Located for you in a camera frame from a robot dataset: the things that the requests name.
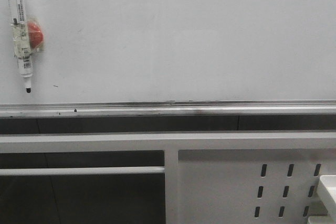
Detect red round magnet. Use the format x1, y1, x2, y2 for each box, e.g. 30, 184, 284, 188
27, 19, 44, 52

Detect white dry-erase marker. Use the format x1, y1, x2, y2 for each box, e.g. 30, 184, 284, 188
8, 0, 33, 93

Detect white whiteboard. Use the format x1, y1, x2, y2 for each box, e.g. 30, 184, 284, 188
1, 0, 335, 104

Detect aluminium whiteboard tray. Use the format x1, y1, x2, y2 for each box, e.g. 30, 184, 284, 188
1, 100, 335, 119

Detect white plastic bin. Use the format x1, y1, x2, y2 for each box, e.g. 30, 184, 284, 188
307, 175, 335, 223

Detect white metal stand frame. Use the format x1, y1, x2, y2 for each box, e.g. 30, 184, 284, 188
1, 131, 335, 223

